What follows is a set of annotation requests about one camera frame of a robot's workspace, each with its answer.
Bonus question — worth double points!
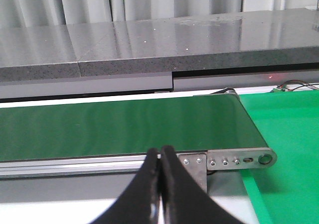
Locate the red and black wires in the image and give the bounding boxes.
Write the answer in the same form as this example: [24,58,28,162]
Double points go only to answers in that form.
[271,81,319,93]

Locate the metal conveyor end bracket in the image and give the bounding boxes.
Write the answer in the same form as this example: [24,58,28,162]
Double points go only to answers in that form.
[177,147,277,192]

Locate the grey stone countertop slab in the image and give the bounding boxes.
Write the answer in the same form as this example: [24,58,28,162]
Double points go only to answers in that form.
[0,8,319,82]

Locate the white pleated curtain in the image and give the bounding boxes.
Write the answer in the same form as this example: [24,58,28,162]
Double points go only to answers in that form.
[0,0,319,28]

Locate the green conveyor belt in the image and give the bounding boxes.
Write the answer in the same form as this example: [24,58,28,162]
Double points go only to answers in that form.
[0,94,267,161]

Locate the aluminium conveyor side rail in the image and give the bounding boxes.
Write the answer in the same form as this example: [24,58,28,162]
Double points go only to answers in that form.
[0,154,146,179]

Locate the grey panel under countertop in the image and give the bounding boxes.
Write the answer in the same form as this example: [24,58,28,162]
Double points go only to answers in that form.
[0,69,319,99]

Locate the bright green mat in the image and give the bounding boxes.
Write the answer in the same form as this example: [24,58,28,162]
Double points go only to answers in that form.
[241,91,319,224]

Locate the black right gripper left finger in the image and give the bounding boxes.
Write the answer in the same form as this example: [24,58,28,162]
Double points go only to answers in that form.
[92,148,160,224]

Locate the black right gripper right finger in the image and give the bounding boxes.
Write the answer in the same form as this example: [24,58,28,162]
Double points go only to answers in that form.
[160,146,241,224]

